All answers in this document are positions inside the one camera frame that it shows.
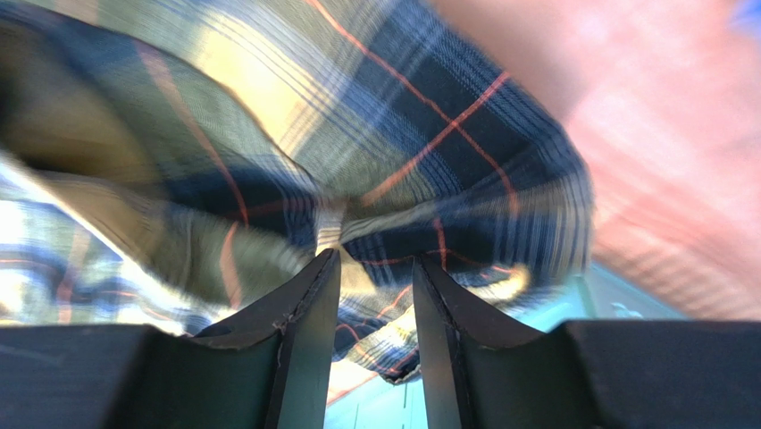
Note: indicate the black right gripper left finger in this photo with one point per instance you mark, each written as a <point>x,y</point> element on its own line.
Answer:
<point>267,366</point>

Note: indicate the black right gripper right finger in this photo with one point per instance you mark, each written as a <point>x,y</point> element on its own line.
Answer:
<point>483,369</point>

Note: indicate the yellow black plaid shirt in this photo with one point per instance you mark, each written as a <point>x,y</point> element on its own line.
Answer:
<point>171,162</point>

